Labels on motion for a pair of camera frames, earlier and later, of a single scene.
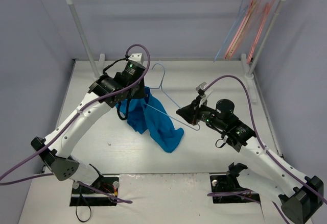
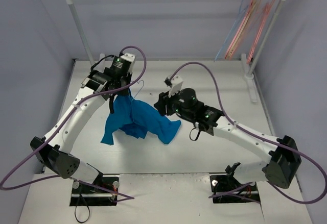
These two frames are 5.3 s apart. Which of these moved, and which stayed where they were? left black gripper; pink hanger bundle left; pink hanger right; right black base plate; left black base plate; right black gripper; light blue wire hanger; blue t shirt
Moved: right black gripper; light blue wire hanger; left black gripper; blue t shirt
Stayed: left black base plate; pink hanger bundle left; pink hanger right; right black base plate
